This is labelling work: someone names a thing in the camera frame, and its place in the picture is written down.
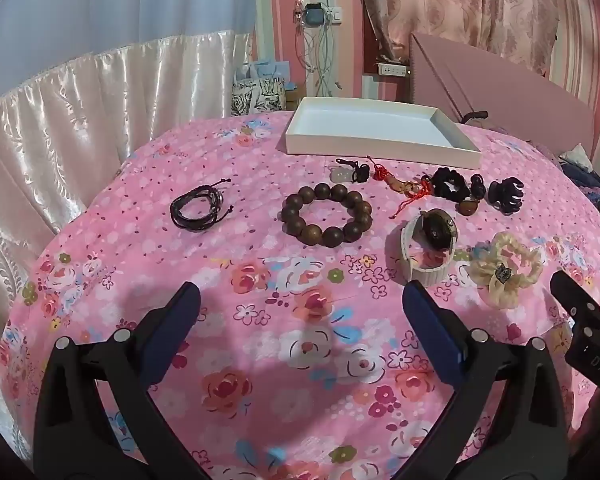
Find hanging white cables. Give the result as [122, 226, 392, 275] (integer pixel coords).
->
[295, 25, 341, 98]

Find black scrunchie with flower charm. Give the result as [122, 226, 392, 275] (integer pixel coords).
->
[430, 166, 465, 204]

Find watch with white strap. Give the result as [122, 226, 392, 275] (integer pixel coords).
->
[399, 208, 460, 287]

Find red cord amber pendant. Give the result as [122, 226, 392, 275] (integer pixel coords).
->
[367, 156, 435, 220]

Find purple dotted pillow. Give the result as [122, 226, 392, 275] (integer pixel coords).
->
[522, 135, 571, 162]

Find light blue paper bag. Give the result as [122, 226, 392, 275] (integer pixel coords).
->
[237, 60, 291, 83]

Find pink padded headboard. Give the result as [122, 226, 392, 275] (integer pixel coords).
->
[410, 32, 596, 136]

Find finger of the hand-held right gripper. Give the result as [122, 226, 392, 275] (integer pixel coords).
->
[550, 270, 600, 317]

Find cream scrunchie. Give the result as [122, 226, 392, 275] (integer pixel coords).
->
[467, 232, 546, 309]

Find jade pendant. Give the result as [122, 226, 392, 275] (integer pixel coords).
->
[334, 158, 372, 184]

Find white shallow box tray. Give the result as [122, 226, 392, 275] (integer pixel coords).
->
[285, 96, 482, 170]

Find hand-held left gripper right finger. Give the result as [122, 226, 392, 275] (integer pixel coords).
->
[401, 280, 571, 480]

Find black hair claw clip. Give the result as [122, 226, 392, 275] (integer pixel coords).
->
[487, 178, 525, 214]

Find white satin cloth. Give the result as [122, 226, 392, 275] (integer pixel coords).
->
[0, 30, 253, 480]

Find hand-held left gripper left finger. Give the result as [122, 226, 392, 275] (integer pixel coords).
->
[32, 281, 211, 480]

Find brown teardrop pendant necklace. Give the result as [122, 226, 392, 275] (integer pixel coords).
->
[457, 172, 487, 217]

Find blue patterned cloth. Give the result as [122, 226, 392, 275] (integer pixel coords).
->
[565, 165, 600, 226]

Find black cord bracelet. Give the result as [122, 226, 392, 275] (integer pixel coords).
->
[170, 185, 234, 231]

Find black and white floral tote bag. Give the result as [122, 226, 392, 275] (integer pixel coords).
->
[231, 78, 287, 117]

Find brown wooden bead bracelet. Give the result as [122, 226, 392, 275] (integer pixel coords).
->
[280, 183, 374, 247]

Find pink patterned curtain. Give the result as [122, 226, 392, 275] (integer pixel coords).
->
[355, 0, 556, 76]

